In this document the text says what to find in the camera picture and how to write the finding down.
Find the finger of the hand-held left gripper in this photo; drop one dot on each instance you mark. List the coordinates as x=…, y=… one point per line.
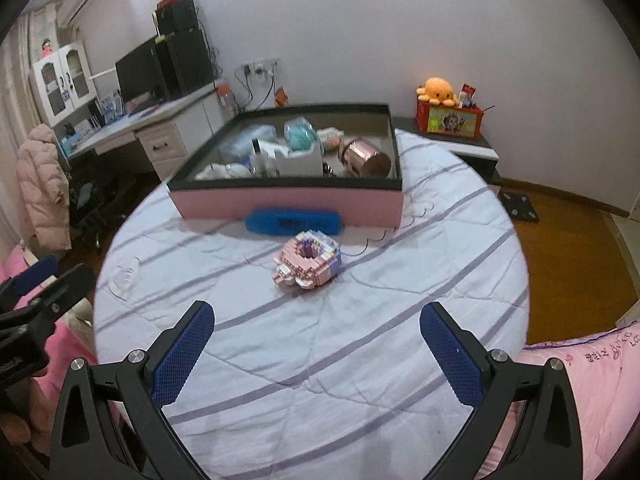
x=65, y=292
x=32, y=274

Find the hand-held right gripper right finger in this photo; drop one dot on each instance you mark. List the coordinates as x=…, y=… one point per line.
x=452, y=355

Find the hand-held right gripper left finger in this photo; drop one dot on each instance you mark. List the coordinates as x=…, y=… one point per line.
x=182, y=355

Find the pink building block toy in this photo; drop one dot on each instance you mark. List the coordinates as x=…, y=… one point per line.
x=307, y=260

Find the pink storage box black rim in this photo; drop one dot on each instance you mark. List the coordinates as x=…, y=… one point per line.
x=285, y=202

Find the white cloth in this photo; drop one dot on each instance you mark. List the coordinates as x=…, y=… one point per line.
x=222, y=171

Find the clear glass bottle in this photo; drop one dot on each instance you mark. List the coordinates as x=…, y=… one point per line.
x=262, y=157

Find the rose gold metal tin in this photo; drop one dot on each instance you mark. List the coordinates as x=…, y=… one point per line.
x=365, y=157

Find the white plastic jar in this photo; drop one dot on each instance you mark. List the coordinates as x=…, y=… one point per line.
x=300, y=162

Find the pink and white packet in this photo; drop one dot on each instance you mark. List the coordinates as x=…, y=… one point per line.
x=331, y=139

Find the clear bag of teal masks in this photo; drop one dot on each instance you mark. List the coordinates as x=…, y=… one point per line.
x=300, y=135

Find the person's left hand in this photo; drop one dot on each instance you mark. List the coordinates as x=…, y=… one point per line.
x=12, y=427

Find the pink padded jacket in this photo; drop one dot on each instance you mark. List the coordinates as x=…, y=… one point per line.
x=42, y=190

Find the pink quilt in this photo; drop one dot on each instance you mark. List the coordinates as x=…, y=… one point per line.
x=600, y=385

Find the black metal plate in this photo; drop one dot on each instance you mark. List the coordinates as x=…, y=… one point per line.
x=520, y=206

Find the blue glasses case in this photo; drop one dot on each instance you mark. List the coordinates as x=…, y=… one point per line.
x=292, y=221

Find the white desk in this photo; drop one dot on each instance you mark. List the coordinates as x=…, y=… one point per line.
x=165, y=142

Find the white glass door cabinet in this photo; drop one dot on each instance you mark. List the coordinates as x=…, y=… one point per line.
x=62, y=85

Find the dark nightstand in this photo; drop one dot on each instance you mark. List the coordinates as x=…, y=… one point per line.
x=477, y=152

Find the small doll figure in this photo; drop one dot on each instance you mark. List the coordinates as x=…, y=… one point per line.
x=47, y=48

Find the black computer monitor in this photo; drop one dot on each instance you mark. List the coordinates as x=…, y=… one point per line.
x=140, y=72

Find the red printed box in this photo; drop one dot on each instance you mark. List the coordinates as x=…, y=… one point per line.
x=450, y=120

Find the orange capped jar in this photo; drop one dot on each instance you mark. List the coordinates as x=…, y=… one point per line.
x=225, y=96

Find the black computer tower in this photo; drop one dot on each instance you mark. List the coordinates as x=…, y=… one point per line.
x=185, y=62

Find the orange octopus plush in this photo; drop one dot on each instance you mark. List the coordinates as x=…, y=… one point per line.
x=436, y=90

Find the orange snack packet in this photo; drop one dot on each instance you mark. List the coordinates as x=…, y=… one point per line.
x=281, y=97

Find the black box on tower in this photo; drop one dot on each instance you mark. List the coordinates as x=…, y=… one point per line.
x=175, y=16

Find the white wall outlet strip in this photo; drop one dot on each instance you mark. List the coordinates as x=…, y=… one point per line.
x=259, y=66

